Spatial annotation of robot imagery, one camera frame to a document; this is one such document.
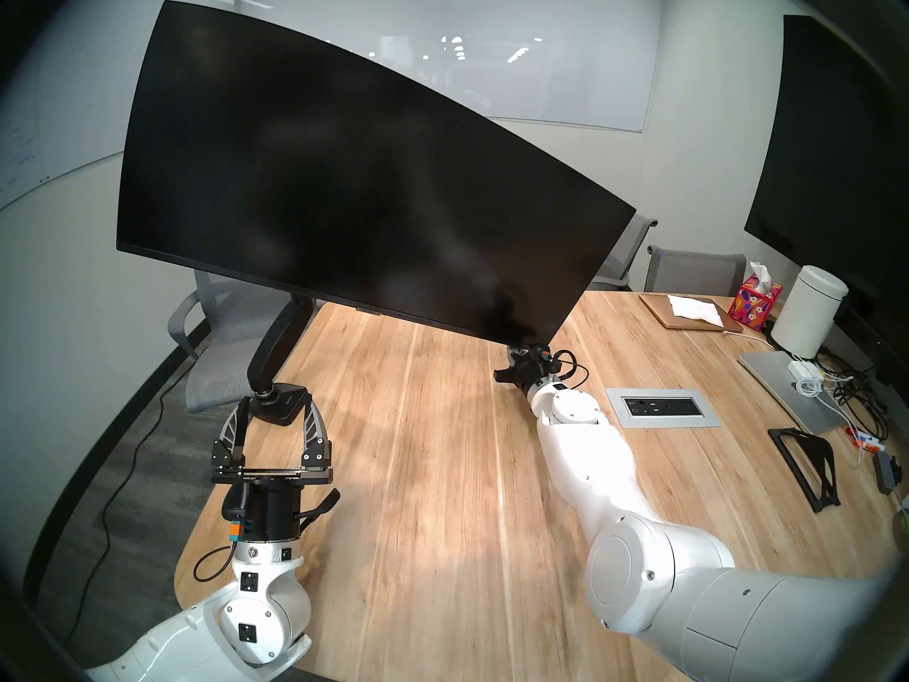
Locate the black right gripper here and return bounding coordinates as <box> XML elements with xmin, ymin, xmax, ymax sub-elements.
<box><xmin>495</xmin><ymin>345</ymin><xmax>563</xmax><ymax>399</ymax></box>

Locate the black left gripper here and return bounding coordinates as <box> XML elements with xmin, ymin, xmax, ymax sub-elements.
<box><xmin>211</xmin><ymin>396</ymin><xmax>334</xmax><ymax>543</ymax></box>

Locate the curved black widescreen monitor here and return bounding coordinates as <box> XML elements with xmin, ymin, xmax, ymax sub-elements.
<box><xmin>116</xmin><ymin>0</ymin><xmax>636</xmax><ymax>347</ymax></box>

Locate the grey mesh chair with armrests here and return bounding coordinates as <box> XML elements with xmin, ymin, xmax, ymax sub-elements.
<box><xmin>168</xmin><ymin>269</ymin><xmax>299</xmax><ymax>413</ymax></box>

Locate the grey tilted office chair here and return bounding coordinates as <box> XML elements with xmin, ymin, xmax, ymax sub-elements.
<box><xmin>588</xmin><ymin>215</ymin><xmax>658</xmax><ymax>292</ymax></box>

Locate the grey low-back office chair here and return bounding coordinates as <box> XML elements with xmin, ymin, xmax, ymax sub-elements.
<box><xmin>645</xmin><ymin>245</ymin><xmax>746</xmax><ymax>298</ymax></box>

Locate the left wrist black connector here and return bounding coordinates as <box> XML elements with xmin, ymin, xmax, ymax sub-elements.
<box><xmin>222</xmin><ymin>483</ymin><xmax>249</xmax><ymax>543</ymax></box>

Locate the brown leather pad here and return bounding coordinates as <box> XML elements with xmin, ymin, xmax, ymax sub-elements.
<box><xmin>639</xmin><ymin>293</ymin><xmax>744</xmax><ymax>333</ymax></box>

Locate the silver table power outlet box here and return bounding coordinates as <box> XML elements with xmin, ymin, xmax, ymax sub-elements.
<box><xmin>605</xmin><ymin>387</ymin><xmax>721</xmax><ymax>429</ymax></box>

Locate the white paper napkin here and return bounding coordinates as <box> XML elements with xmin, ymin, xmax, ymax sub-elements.
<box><xmin>668</xmin><ymin>295</ymin><xmax>725</xmax><ymax>328</ymax></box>

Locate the colourful floral tissue box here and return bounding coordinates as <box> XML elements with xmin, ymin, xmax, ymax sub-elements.
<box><xmin>727</xmin><ymin>261</ymin><xmax>783</xmax><ymax>332</ymax></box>

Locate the silver closed laptop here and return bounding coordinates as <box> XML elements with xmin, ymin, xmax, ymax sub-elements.
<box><xmin>737</xmin><ymin>350</ymin><xmax>849</xmax><ymax>435</ymax></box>

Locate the white power adapter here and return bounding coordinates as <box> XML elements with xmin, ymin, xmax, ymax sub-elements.
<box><xmin>787</xmin><ymin>359</ymin><xmax>824</xmax><ymax>394</ymax></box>

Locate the white cylindrical bin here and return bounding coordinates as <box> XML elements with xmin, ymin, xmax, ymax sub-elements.
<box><xmin>771</xmin><ymin>265</ymin><xmax>849</xmax><ymax>359</ymax></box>

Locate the glass whiteboard without writing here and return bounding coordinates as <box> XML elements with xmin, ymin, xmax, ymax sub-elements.
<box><xmin>238</xmin><ymin>0</ymin><xmax>654</xmax><ymax>133</ymax></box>

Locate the black folding laptop stand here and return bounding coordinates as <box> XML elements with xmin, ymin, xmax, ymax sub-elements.
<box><xmin>767</xmin><ymin>426</ymin><xmax>842</xmax><ymax>512</ymax></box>

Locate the grey small adapter block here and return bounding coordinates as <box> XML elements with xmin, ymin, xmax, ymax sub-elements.
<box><xmin>875</xmin><ymin>450</ymin><xmax>903</xmax><ymax>495</ymax></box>

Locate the glass whiteboard with writing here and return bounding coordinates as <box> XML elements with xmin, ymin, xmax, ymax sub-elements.
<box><xmin>0</xmin><ymin>0</ymin><xmax>239</xmax><ymax>212</ymax></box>

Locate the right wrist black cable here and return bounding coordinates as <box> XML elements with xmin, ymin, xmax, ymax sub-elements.
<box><xmin>550</xmin><ymin>350</ymin><xmax>590</xmax><ymax>390</ymax></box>

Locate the left wrist black cable plug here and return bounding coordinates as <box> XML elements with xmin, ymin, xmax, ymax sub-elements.
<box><xmin>297</xmin><ymin>487</ymin><xmax>342</xmax><ymax>536</ymax></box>

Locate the left wrist black cable loop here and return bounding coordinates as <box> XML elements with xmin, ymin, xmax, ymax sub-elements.
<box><xmin>193</xmin><ymin>542</ymin><xmax>235</xmax><ymax>583</ymax></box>

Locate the black floor cable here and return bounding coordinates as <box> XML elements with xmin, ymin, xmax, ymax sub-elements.
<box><xmin>64</xmin><ymin>379</ymin><xmax>178</xmax><ymax>646</ymax></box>

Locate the tangle of black cables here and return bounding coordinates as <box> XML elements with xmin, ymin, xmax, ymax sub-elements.
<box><xmin>817</xmin><ymin>347</ymin><xmax>892</xmax><ymax>440</ymax></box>

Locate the large black wall television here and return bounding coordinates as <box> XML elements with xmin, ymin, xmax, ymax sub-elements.
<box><xmin>744</xmin><ymin>14</ymin><xmax>909</xmax><ymax>312</ymax></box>

